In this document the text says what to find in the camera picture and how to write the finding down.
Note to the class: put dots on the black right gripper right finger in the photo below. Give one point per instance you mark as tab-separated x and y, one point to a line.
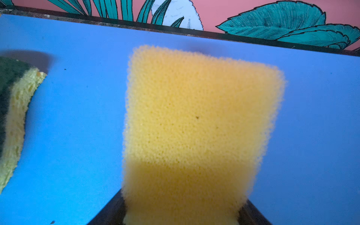
250	215

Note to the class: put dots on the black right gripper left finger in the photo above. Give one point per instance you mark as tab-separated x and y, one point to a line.
113	213

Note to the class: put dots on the yellow sponge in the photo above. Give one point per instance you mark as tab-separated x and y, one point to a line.
196	130

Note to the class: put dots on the dark green sponge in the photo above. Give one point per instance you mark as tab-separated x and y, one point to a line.
19	81

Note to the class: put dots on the yellow pink blue shelf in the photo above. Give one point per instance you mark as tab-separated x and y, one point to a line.
70	165

